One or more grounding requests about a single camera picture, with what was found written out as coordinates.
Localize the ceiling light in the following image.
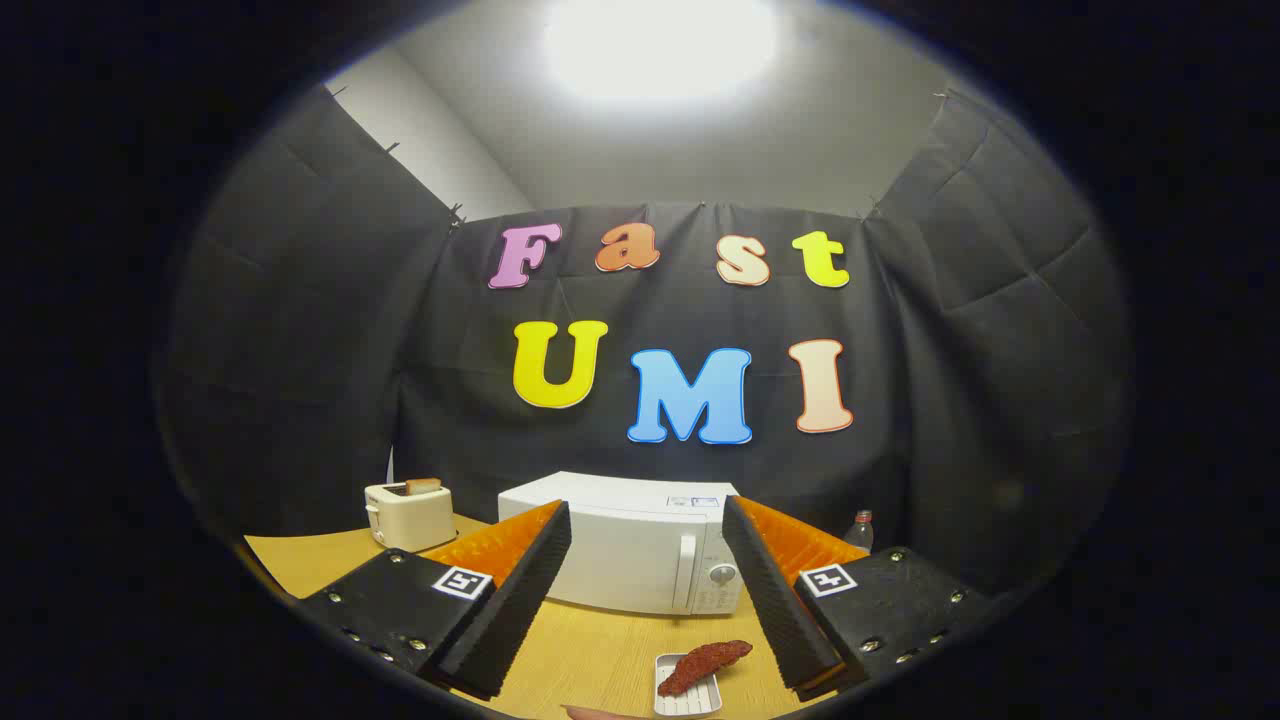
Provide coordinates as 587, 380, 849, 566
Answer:
545, 0, 781, 101

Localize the reddish brown meat strip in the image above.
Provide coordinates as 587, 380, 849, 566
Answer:
657, 640, 753, 698

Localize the black backdrop cloth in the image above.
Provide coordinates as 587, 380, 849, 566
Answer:
155, 85, 1136, 601

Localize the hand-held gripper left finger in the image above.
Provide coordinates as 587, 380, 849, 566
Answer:
295, 500, 573, 701

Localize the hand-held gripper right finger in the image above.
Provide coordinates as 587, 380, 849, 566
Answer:
720, 495, 997, 701

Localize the small white rectangular dish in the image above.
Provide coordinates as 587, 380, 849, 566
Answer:
653, 653, 723, 719

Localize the cream toaster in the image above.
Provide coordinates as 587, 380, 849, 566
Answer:
364, 480, 458, 553

